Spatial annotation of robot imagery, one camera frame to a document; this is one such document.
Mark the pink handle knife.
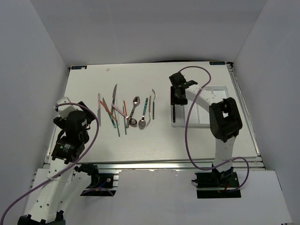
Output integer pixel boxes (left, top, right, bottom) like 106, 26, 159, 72
97, 93, 101, 127

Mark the green handle fork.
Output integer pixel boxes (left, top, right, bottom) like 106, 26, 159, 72
152, 89, 156, 120

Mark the green handle knife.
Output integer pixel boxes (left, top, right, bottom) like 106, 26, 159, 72
102, 98, 117, 128

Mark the dark marbled handle spoon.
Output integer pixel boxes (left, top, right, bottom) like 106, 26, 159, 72
128, 96, 140, 125

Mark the green handle spoon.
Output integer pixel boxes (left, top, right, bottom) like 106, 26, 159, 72
138, 97, 149, 129

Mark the dark marbled handle knife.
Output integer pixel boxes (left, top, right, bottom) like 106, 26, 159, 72
111, 84, 117, 113

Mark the dark marbled handle fork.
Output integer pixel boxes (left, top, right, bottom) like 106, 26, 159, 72
172, 105, 176, 123

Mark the pink handle spoon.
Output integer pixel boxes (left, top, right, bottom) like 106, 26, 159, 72
111, 104, 137, 126

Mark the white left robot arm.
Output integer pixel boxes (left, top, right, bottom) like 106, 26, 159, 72
17, 97, 99, 225

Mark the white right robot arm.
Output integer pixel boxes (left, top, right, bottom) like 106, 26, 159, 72
169, 72, 242, 187

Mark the white cutlery tray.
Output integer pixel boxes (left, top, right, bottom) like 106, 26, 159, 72
171, 85, 239, 128

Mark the orange chopstick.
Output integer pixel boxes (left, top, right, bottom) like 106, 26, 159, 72
123, 100, 129, 128
100, 101, 116, 121

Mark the white chopstick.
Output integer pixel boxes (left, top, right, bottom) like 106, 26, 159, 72
115, 105, 120, 126

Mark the teal chopstick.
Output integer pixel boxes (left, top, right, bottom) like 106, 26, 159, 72
114, 112, 120, 137
122, 106, 127, 135

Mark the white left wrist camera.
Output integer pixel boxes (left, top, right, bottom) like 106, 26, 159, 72
53, 96, 77, 120

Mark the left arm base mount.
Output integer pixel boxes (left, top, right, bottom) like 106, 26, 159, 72
75, 164, 116, 196

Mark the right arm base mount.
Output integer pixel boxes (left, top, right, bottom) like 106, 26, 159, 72
191, 172, 241, 199

